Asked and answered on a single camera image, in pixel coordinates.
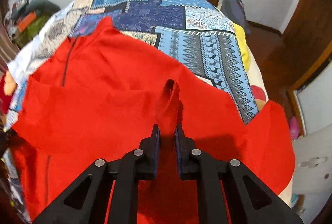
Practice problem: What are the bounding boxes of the white cloth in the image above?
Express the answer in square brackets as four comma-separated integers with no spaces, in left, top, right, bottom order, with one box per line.
[7,29,52,78]

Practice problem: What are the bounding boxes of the pink toy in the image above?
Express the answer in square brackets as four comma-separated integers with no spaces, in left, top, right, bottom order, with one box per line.
[289,116,300,141]

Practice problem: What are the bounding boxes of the grey cloth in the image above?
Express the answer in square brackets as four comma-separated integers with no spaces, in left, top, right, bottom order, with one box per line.
[26,0,61,15]

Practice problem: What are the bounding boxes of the white cabinet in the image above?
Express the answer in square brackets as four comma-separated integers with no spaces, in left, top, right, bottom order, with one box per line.
[290,131,332,217]

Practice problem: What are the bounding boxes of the orange box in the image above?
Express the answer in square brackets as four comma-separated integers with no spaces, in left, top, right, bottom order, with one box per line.
[16,12,37,32]

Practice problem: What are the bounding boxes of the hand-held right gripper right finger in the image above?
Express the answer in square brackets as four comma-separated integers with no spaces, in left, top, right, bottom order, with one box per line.
[175,124,304,224]

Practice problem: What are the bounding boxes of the red jacket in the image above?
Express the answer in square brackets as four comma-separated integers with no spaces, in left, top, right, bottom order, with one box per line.
[10,16,296,222]

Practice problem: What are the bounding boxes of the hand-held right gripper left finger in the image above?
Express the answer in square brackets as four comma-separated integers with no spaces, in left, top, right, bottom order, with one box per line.
[33,124,161,224]

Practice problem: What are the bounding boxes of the wooden door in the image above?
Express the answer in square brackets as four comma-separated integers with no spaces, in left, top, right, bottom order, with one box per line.
[281,0,332,89]

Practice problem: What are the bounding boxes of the blue patchwork bedspread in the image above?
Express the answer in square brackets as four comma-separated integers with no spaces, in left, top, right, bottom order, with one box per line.
[2,0,260,223]

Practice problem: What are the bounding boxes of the striped curtain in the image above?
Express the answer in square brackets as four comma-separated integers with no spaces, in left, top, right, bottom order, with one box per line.
[0,0,19,79]

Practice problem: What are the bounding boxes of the green cloth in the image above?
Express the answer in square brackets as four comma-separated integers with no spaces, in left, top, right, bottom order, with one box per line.
[17,15,56,48]

